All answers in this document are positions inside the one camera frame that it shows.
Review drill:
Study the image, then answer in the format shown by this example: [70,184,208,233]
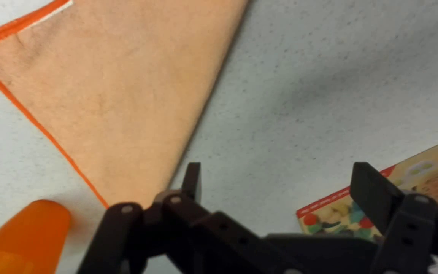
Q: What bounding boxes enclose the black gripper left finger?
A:
[76,161,269,274]

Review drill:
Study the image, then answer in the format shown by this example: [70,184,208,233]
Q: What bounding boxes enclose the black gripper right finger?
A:
[350,161,438,274]

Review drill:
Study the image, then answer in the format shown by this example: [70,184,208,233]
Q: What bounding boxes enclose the orange towel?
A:
[0,0,254,210]

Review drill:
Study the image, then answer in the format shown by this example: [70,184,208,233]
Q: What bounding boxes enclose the blue toy carton box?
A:
[295,132,438,245]

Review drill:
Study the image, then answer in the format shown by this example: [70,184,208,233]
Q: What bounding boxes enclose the orange plastic cup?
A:
[0,198,73,274]

